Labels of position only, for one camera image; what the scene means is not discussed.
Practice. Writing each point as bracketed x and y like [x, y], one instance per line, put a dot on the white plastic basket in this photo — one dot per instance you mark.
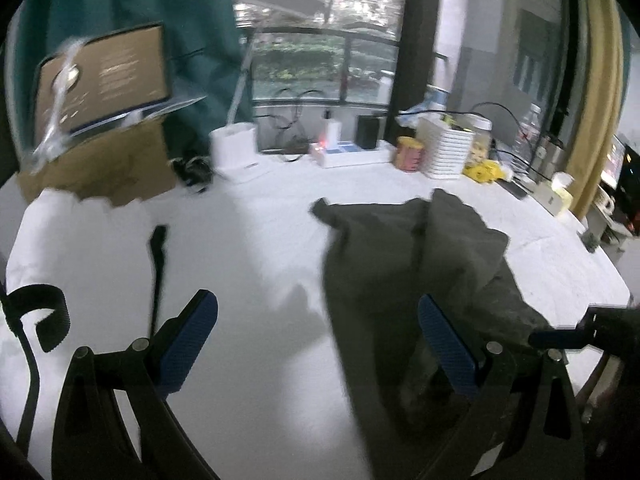
[445, 155]

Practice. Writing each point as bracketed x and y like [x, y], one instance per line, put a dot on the clear water bottle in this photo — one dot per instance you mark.
[530, 130]

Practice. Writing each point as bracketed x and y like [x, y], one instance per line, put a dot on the computer monitor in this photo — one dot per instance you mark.
[612, 165]

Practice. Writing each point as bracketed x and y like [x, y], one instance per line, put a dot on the yellow tissue pack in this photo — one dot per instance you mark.
[557, 200]

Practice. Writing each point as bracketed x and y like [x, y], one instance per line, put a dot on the yellow duck snack bag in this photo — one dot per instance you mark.
[482, 171]

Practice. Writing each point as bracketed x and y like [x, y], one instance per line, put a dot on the white charger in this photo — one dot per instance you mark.
[333, 132]

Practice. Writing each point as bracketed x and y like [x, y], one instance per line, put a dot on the light blue face mask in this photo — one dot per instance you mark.
[412, 115]

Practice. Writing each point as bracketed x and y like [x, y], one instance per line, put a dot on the teal curtain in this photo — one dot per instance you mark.
[190, 20]

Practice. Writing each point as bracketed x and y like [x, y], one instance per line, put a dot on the olive green shirt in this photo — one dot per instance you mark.
[375, 285]

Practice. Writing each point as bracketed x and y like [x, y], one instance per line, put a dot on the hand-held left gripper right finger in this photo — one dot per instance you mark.
[445, 345]

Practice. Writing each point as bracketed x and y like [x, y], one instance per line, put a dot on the steel thermos cup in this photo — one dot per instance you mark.
[547, 160]

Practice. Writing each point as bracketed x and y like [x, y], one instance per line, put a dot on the dark grey flat device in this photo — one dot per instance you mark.
[515, 189]

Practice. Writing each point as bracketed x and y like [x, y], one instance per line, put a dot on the black clip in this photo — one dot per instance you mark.
[192, 170]

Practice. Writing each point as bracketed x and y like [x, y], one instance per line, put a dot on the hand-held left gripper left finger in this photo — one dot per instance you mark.
[192, 340]

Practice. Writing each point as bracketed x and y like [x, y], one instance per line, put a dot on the black charger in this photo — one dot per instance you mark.
[367, 132]

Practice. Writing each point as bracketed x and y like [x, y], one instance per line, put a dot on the white shelf unit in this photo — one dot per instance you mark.
[612, 232]

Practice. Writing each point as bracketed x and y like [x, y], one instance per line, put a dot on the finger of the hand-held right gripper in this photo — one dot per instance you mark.
[555, 338]

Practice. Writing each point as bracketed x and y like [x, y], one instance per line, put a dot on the white cartoon mug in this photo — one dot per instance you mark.
[605, 204]

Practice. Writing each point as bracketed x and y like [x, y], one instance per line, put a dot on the pink yellow-lidded jar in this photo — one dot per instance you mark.
[407, 155]

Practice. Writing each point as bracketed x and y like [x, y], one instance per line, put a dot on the white desk lamp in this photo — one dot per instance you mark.
[232, 150]

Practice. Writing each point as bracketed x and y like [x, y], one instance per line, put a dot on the tablet in plastic bag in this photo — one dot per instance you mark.
[120, 75]

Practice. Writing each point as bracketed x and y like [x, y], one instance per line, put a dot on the yellow curtain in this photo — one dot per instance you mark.
[595, 85]

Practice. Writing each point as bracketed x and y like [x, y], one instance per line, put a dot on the blue capped bottle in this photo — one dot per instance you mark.
[436, 102]

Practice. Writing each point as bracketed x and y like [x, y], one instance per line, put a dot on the clear snack jar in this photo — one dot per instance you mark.
[481, 132]

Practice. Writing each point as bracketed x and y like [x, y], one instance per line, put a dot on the cardboard box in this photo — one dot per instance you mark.
[110, 165]

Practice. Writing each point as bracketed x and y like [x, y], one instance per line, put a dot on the white power strip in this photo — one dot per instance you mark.
[350, 156]

